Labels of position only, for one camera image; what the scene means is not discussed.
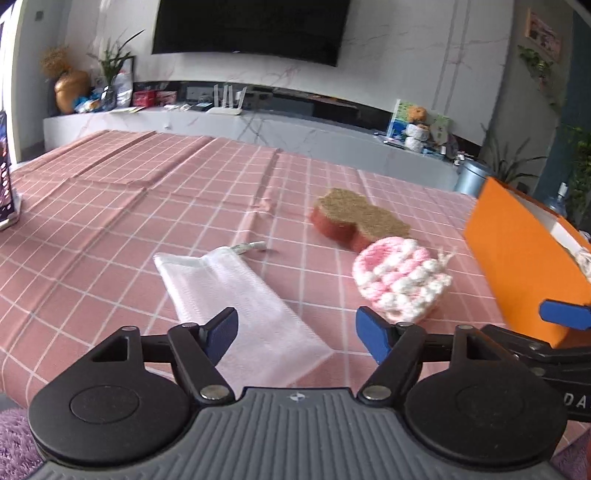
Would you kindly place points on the smartphone on stand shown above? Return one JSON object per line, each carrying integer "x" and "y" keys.
{"x": 5, "y": 184}

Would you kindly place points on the pink checked tablecloth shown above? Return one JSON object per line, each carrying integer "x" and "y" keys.
{"x": 115, "y": 207}

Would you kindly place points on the white mesh bag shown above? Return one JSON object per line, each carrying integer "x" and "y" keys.
{"x": 249, "y": 300}

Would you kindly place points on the grey metal bin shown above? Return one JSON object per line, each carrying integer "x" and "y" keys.
{"x": 470, "y": 180}

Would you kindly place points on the white wifi router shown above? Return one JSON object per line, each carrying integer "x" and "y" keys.
{"x": 226, "y": 108}

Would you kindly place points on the gold round vase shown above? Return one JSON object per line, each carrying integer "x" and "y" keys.
{"x": 71, "y": 94}

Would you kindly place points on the framed wall picture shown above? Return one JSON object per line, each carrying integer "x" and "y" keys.
{"x": 544, "y": 34}

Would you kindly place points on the brown loofah sponge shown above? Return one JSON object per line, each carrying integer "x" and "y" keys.
{"x": 351, "y": 212}

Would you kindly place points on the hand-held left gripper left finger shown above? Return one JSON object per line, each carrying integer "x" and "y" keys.
{"x": 221, "y": 334}

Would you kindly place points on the pink white crochet pouch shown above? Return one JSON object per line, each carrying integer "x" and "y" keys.
{"x": 392, "y": 272}

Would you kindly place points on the dried flower bunch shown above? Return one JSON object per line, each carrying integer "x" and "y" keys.
{"x": 55, "y": 62}

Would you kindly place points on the small black device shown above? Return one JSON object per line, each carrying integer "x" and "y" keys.
{"x": 201, "y": 107}

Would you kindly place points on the green plant in glass vase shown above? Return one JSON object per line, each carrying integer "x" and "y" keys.
{"x": 111, "y": 64}

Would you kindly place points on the orange cardboard box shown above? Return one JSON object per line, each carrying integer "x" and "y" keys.
{"x": 508, "y": 258}

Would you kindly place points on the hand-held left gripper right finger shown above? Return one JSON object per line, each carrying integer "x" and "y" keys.
{"x": 371, "y": 332}

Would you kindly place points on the small brown teddy bear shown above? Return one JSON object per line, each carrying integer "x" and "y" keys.
{"x": 417, "y": 115}

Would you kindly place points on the green blue painting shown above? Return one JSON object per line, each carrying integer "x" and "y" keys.
{"x": 397, "y": 120}

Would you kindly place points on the black wall television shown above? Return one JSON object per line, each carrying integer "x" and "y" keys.
{"x": 249, "y": 27}

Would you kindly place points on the white marble television cabinet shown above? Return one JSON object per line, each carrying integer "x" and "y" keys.
{"x": 277, "y": 127}

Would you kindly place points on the hanging vine plant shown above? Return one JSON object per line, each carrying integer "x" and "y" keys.
{"x": 540, "y": 69}

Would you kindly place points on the paper sheet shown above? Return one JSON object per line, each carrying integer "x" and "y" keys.
{"x": 127, "y": 110}

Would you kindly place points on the blue water bottle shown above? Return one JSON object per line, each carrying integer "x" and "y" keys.
{"x": 557, "y": 205}

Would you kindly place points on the long-leaf potted plant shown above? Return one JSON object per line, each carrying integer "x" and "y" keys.
{"x": 508, "y": 166}

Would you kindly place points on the pothos plant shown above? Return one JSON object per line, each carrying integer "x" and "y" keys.
{"x": 579, "y": 184}

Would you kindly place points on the white printed bag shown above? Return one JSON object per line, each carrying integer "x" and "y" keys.
{"x": 123, "y": 90}

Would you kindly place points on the round hand fan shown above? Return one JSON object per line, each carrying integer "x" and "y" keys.
{"x": 439, "y": 138}

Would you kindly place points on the blue snack packets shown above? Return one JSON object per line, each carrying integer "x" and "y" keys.
{"x": 87, "y": 105}

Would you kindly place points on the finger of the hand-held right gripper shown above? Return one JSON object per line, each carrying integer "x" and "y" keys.
{"x": 517, "y": 341}
{"x": 565, "y": 314}

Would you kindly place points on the red gift box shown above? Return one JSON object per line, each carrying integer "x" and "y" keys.
{"x": 166, "y": 97}
{"x": 143, "y": 98}

